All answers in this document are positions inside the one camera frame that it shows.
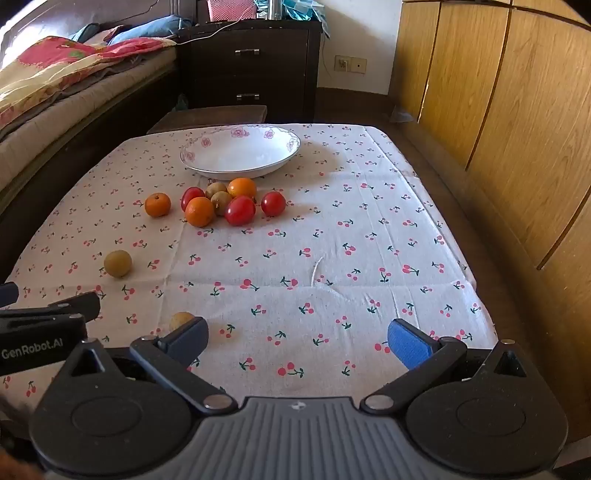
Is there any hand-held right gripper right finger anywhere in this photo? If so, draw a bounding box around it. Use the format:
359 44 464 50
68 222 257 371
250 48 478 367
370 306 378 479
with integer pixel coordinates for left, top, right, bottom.
361 318 541 413

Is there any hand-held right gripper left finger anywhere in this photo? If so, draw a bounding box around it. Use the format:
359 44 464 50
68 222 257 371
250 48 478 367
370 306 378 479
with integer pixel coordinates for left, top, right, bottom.
60 316 237 413

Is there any beige kiwi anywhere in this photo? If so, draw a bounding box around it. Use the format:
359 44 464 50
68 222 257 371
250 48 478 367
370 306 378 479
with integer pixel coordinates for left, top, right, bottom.
211 191 234 217
103 250 133 278

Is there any orange mandarin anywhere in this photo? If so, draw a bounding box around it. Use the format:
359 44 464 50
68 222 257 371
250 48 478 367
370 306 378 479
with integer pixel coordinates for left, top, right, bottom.
185 196 216 228
227 177 257 202
144 192 171 217

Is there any red cherry tomato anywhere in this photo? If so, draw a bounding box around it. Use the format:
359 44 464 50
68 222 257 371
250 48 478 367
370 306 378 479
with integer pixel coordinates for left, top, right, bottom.
225 196 256 227
261 191 287 217
180 186 206 210

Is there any white floral plate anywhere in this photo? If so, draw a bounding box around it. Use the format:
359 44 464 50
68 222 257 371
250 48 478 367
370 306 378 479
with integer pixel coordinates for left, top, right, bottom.
179 124 302 181

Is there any cherry print tablecloth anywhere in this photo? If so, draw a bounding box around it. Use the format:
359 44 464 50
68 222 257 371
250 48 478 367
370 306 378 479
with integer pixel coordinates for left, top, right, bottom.
0 122 498 416

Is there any beige mattress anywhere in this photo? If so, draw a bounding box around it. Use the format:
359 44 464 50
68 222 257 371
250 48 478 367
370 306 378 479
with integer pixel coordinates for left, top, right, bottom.
0 51 178 190

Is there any brown stool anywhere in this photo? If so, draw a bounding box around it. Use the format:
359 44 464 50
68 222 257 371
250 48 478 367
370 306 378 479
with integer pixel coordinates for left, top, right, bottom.
147 105 269 136

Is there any floral blanket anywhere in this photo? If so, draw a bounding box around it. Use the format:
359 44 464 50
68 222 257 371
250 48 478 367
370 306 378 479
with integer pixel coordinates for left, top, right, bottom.
0 36 177 132

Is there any dark nightstand drawer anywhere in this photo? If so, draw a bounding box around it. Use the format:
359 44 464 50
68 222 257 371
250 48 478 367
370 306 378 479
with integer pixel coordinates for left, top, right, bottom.
191 28 309 79
191 78 308 121

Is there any wooden wardrobe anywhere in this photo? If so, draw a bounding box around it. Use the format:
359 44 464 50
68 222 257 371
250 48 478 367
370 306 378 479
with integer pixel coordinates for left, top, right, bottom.
390 0 591 444

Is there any dark wooden nightstand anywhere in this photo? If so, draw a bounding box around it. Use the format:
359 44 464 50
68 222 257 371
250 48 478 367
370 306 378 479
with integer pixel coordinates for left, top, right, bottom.
178 19 322 124

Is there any blue pillow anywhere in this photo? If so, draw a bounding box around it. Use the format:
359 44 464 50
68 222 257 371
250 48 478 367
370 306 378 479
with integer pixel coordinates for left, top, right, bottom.
69 14 195 47

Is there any pink basket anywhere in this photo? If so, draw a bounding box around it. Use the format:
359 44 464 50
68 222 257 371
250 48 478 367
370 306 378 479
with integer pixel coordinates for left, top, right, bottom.
206 0 257 21

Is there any teal bag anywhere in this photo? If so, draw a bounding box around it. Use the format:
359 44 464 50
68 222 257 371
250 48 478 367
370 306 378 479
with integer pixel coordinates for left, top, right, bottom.
281 0 331 38

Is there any beige wall outlet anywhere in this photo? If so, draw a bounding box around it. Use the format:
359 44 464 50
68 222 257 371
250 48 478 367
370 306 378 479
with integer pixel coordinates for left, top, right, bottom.
335 55 368 75

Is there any white cable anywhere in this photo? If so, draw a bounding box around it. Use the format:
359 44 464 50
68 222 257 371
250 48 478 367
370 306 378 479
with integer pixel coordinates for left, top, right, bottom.
175 0 262 46

